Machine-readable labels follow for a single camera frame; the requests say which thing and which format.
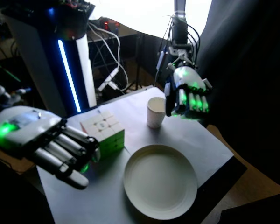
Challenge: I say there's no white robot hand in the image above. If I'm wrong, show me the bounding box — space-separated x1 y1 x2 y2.
164 66 213 121
0 106 101 190

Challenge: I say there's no white paper cup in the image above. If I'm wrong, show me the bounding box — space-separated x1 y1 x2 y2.
146 97 167 129

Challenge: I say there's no Rubik's cube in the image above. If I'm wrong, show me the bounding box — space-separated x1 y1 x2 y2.
80 110 126 160

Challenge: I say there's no white paper plate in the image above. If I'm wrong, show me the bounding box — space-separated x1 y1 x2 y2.
123 144 198 220

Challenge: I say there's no black curtain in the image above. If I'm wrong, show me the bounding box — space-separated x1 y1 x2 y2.
197 0 280 189

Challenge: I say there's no white paper sheet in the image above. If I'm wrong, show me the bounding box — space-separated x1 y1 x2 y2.
36 109 154 224
98 87 235 187

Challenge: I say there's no black metal rack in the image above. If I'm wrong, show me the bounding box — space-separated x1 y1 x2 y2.
87 32 145 91

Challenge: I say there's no black column with blue light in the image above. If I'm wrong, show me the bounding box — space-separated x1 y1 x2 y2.
2 0 98 115

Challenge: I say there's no white power strip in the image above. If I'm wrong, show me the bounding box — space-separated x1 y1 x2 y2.
97 67 120 92

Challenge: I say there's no black box with red light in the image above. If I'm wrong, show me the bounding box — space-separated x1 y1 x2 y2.
99 18 121 32

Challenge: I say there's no white cable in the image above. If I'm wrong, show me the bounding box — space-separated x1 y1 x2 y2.
87 22 130 92

